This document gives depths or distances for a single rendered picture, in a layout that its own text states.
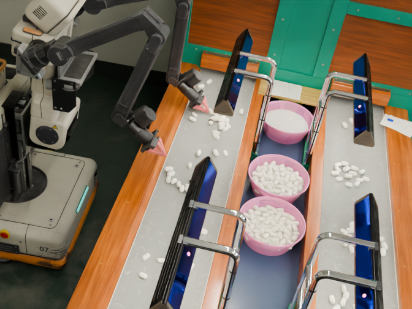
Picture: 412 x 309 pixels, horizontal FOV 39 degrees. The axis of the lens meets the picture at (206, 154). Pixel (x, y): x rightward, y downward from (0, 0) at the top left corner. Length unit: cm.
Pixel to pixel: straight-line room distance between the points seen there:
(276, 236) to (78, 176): 123
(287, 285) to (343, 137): 93
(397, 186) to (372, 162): 19
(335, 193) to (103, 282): 107
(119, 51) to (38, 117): 173
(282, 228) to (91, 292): 79
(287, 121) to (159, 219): 94
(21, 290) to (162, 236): 100
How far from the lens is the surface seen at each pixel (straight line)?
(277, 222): 233
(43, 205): 294
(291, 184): 252
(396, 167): 275
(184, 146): 258
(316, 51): 300
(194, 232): 174
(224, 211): 177
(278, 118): 286
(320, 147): 270
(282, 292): 219
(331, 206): 246
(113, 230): 216
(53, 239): 281
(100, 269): 204
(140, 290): 203
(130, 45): 417
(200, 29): 302
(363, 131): 230
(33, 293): 295
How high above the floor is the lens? 237
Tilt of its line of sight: 40 degrees down
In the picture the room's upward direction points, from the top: 9 degrees clockwise
